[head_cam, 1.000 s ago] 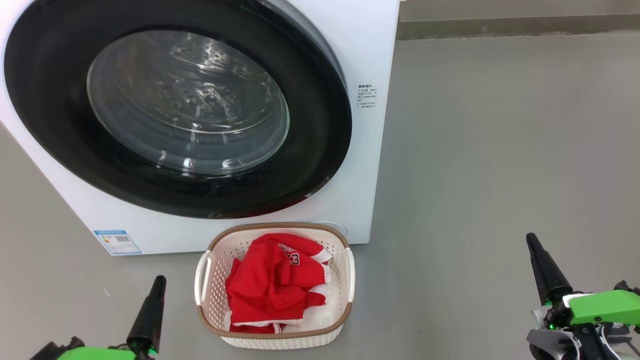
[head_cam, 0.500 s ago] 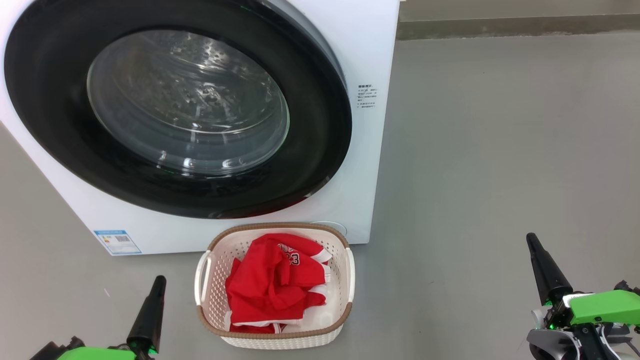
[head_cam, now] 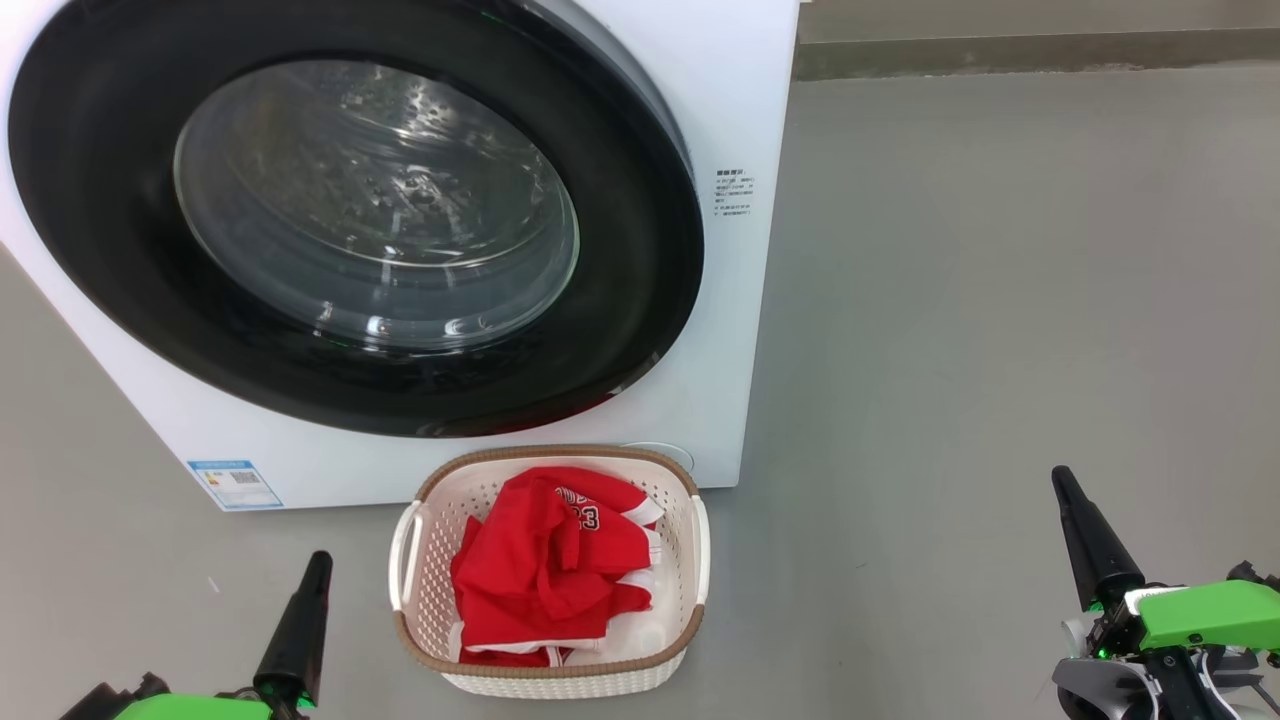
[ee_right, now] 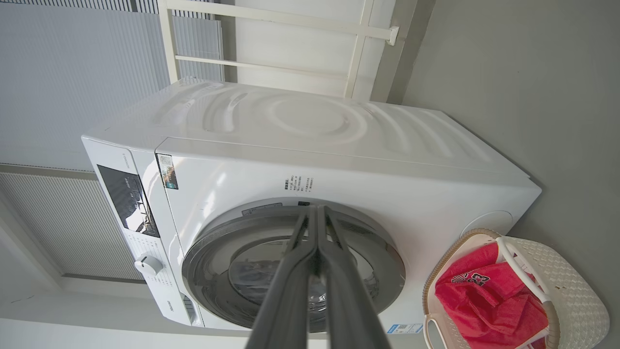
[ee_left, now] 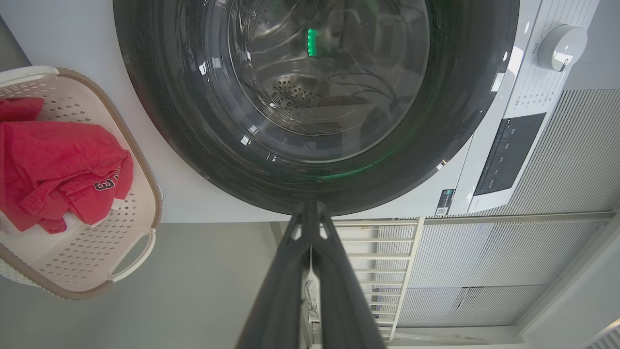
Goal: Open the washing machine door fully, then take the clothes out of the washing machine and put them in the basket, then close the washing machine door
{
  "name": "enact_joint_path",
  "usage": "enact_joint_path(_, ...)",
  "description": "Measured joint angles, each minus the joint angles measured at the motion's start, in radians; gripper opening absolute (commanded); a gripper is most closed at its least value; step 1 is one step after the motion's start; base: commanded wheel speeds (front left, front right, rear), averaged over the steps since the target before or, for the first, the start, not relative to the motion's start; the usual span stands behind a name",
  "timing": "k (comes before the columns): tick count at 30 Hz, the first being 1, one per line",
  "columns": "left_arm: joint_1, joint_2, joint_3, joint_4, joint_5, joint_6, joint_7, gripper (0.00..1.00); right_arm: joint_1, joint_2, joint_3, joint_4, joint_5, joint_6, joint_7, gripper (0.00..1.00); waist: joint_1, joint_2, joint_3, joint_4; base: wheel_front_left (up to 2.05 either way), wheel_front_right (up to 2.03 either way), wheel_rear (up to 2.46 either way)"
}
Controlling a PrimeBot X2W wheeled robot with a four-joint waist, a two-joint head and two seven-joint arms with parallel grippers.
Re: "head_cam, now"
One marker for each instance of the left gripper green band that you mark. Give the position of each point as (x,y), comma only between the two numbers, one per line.
(190,708)

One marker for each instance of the cream plastic basket brown rim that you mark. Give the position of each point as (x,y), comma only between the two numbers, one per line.
(430,600)

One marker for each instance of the blue energy label sticker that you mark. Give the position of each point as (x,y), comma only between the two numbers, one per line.
(235,485)

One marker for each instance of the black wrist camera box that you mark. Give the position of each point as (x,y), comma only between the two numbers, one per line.
(1258,577)

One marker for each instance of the white front-load washing machine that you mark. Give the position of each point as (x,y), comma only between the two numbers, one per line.
(740,350)

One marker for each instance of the printed text label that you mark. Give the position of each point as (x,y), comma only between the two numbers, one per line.
(733,193)

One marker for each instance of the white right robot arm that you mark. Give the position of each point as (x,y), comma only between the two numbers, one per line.
(1100,690)

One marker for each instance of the grey skirting board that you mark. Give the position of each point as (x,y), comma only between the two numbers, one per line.
(1040,55)

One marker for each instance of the dark round glass washer door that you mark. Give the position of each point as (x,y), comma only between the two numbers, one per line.
(620,250)

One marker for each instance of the red and white jersey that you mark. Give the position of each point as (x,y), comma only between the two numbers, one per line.
(530,570)

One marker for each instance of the round filter cover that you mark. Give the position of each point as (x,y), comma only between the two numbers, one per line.
(672,455)

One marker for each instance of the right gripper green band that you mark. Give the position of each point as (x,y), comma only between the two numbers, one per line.
(1210,615)

